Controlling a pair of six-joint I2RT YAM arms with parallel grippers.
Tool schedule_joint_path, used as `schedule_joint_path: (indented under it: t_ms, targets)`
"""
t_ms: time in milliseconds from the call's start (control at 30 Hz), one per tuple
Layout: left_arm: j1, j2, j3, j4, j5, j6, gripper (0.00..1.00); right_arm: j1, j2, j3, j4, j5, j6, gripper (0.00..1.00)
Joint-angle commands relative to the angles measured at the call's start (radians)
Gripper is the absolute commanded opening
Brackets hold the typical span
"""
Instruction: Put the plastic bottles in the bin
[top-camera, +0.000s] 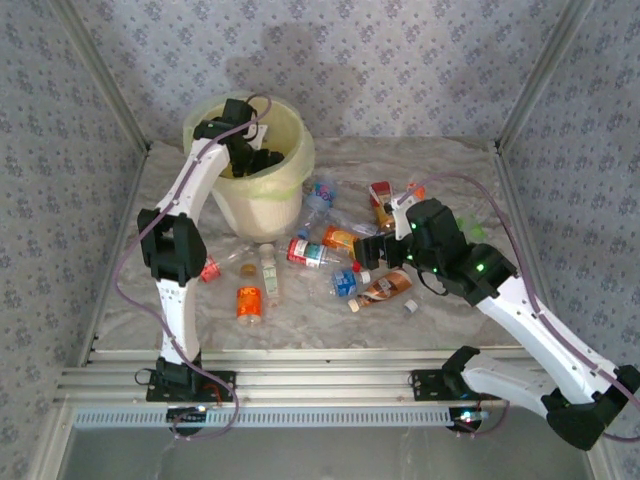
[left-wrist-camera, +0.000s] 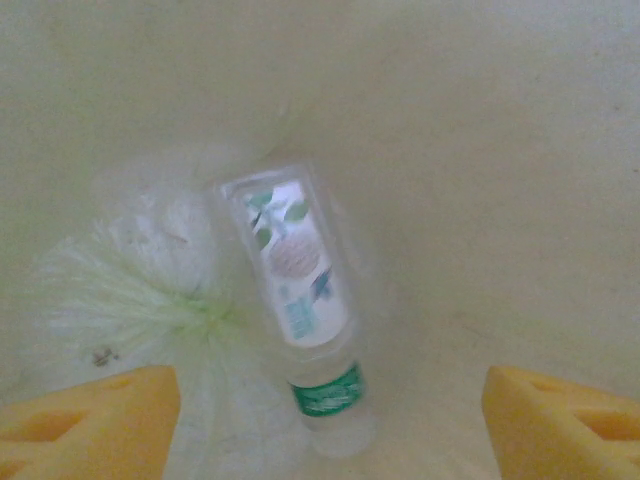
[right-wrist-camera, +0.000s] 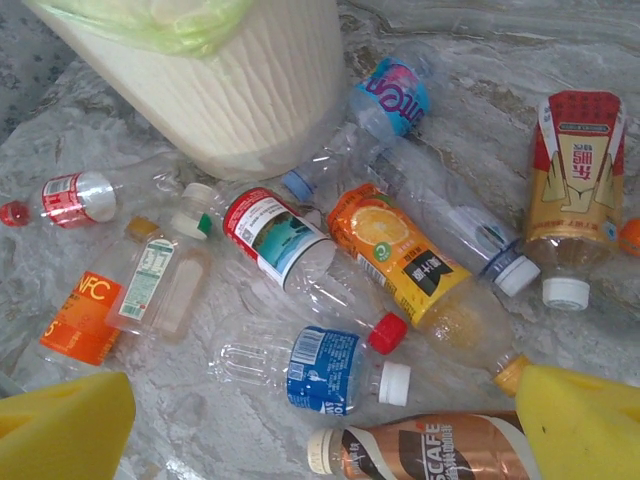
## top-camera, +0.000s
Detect brown coffee drink bottle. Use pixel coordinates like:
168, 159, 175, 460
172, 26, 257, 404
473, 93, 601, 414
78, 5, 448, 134
348, 269, 415, 314

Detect orange label juice bottle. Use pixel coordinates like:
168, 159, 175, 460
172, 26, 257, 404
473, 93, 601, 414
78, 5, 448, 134
321, 225, 360, 257

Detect clear bottle with blue label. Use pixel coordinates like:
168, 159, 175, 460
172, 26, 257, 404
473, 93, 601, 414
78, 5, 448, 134
329, 268, 372, 300

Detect green plastic bottle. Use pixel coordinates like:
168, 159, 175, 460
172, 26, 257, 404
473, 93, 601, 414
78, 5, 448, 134
454, 213, 487, 240

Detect red carton box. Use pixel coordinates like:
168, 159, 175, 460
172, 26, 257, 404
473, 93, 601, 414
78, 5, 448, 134
368, 180, 397, 232

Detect clear bottle pink blue label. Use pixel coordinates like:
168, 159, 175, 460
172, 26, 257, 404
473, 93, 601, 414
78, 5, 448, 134
297, 177, 342, 240

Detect clear bottle with red label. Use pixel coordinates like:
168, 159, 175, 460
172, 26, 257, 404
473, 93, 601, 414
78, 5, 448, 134
285, 237, 363, 271

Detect white bottle with green label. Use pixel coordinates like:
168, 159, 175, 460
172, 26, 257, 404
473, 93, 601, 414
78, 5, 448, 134
258, 243, 282, 310

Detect orange NFC juice bottle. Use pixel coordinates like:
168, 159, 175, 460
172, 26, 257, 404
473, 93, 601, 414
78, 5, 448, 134
235, 285, 264, 329

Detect white plastic bin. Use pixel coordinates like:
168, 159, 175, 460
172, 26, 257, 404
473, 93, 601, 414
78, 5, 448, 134
212, 174, 304, 246

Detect pale yellow plastic bucket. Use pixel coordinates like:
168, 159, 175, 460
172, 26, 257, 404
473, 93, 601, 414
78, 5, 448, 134
182, 93, 317, 201

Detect marble pattern table cover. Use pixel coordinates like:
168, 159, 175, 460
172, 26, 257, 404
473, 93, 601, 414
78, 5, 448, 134
92, 134, 551, 351

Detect clear bottle with red end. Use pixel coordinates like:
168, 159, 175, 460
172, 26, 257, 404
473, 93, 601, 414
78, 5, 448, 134
198, 244, 261, 285

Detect small circuit board with LED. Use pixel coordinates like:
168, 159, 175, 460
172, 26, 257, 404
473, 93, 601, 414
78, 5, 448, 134
166, 404, 210, 427
448, 407, 489, 432

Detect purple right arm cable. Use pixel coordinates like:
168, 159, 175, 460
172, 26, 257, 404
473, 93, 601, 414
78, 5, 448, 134
397, 172, 640, 444

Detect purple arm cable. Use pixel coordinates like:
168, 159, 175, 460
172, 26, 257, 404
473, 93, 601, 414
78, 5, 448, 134
115, 93, 275, 442
397, 172, 640, 444

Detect aluminium side rail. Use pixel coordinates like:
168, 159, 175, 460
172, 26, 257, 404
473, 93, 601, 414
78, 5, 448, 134
77, 144, 154, 369
494, 142, 571, 364

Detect aluminium mounting rail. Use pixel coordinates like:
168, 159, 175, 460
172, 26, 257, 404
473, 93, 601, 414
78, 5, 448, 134
53, 347, 596, 407

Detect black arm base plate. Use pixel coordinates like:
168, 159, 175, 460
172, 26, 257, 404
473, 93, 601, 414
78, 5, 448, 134
410, 368, 504, 402
146, 368, 237, 403

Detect aluminium frame post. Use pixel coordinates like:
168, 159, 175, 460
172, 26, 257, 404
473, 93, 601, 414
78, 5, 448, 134
49, 0, 154, 154
493, 0, 599, 154

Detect grey slotted cable tray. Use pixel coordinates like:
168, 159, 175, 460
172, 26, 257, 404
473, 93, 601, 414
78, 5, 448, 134
73, 407, 476, 430

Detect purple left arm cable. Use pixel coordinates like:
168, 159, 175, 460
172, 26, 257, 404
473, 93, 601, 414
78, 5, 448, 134
115, 93, 275, 442

